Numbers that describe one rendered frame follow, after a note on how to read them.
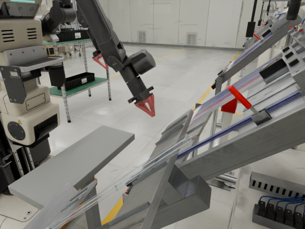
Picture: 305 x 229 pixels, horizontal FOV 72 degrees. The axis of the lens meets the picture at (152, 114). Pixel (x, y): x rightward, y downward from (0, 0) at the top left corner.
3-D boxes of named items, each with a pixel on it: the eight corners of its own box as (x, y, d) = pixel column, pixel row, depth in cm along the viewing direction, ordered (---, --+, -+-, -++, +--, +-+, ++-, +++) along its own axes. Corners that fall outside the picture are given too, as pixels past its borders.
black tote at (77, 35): (57, 42, 247) (56, 32, 243) (47, 42, 254) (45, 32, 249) (91, 38, 294) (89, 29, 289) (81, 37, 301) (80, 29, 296)
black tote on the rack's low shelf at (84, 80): (66, 91, 273) (65, 82, 268) (56, 89, 279) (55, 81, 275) (95, 80, 319) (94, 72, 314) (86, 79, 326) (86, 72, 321)
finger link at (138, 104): (165, 108, 80) (153, 87, 79) (158, 115, 74) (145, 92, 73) (152, 114, 84) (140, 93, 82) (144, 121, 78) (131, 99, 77)
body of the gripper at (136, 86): (155, 89, 79) (145, 72, 78) (142, 98, 71) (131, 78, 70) (142, 96, 83) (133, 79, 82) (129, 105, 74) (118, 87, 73)
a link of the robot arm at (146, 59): (112, 49, 76) (105, 59, 69) (137, 31, 71) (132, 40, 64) (132, 75, 81) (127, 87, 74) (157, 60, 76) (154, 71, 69)
